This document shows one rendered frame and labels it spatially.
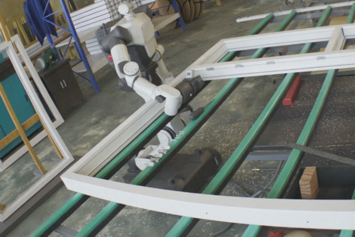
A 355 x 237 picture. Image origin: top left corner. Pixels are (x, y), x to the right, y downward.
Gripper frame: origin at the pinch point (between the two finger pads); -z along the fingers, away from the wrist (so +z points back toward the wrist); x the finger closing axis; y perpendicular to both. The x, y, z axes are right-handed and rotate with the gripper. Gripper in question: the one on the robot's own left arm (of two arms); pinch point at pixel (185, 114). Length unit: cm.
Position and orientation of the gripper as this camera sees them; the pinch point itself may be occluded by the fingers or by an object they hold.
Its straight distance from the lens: 275.7
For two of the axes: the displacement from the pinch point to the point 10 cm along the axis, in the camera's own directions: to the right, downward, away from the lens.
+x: 8.6, -3.1, -4.1
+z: -4.5, -8.4, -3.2
